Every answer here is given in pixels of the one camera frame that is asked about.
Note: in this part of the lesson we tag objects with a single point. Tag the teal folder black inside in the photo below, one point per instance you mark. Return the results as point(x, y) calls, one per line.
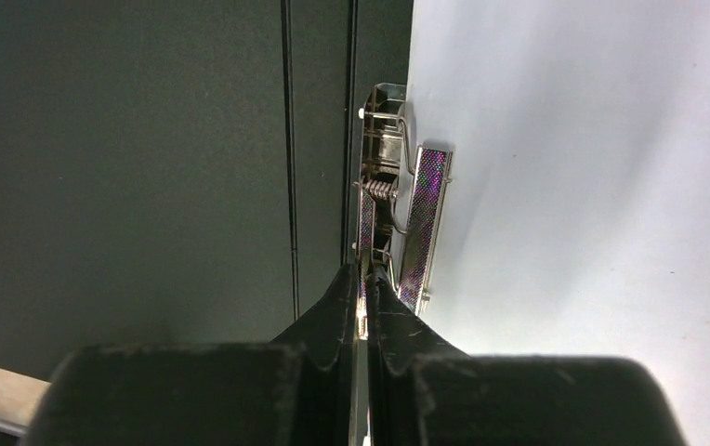
point(178, 171)

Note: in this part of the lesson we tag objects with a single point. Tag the metal folder clip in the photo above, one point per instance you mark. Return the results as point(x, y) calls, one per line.
point(400, 193)

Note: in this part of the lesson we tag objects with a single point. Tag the white paper sheet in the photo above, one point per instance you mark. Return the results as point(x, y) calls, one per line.
point(577, 220)

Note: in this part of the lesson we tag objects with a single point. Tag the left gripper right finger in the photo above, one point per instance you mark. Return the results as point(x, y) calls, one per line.
point(425, 391)

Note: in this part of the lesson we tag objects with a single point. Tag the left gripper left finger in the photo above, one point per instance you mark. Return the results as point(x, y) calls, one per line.
point(296, 389)

